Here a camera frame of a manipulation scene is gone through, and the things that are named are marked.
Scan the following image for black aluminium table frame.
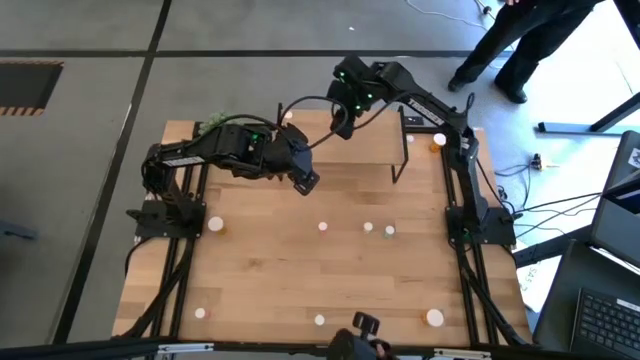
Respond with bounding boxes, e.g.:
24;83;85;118
0;115;546;360

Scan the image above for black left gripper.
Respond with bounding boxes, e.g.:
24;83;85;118
266;124;321;197

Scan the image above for person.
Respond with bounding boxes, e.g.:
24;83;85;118
446;0;601;105
327;329;399;360

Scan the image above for white paper sheet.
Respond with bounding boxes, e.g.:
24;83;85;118
514;239;559;314

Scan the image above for black handheld device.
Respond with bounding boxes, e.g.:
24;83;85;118
352;311;381;341

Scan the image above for black monitor with sticker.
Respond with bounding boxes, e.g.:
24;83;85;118
602;129;640;201

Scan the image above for black laptop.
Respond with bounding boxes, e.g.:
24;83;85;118
532;197;640;360

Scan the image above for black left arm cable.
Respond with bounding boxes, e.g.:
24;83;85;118
197;94;351;151

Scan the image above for dark floor hatch striped edge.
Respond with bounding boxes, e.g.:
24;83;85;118
0;59;65;117

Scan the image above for black desk leg frame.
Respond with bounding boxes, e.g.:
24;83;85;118
537;91;640;135

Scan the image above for wooden shelf black metal frame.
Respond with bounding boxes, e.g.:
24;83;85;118
273;102;410;184

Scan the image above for black floor cables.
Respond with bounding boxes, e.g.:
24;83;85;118
492;152;604;240

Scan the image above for white floor cable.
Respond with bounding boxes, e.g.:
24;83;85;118
404;0;481;31

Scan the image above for black support bar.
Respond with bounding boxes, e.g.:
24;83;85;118
513;224;592;267

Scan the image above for green artificial plant in pot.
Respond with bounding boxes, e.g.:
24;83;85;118
198;112;236;136

